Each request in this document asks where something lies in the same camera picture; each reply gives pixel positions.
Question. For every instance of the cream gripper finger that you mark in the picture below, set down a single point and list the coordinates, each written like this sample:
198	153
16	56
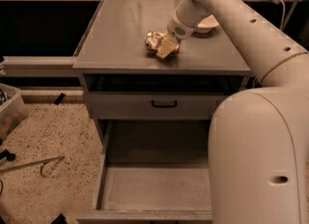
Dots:
167	46

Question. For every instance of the crushed orange can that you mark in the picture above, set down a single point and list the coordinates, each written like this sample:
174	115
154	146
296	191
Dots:
153	38

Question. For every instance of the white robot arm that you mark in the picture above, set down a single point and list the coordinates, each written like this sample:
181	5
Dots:
258	138

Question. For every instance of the grey drawer cabinet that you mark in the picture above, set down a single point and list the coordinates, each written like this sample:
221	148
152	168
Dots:
114	59

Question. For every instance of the open grey middle drawer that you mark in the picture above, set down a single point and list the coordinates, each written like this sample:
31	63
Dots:
152	172

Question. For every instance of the white bowl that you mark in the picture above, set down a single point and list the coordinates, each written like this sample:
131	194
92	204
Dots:
206	25

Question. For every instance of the small black block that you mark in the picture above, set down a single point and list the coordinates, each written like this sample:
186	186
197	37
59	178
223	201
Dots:
59	99

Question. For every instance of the metal rod on floor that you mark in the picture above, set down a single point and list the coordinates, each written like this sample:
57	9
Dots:
30	164

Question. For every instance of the clear plastic bin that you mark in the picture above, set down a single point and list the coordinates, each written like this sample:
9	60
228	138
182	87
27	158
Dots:
12	109

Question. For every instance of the black object on floor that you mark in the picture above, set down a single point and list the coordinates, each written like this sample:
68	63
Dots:
6	154

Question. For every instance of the black drawer handle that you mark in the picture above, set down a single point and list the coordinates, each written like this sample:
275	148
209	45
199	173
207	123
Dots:
164	104

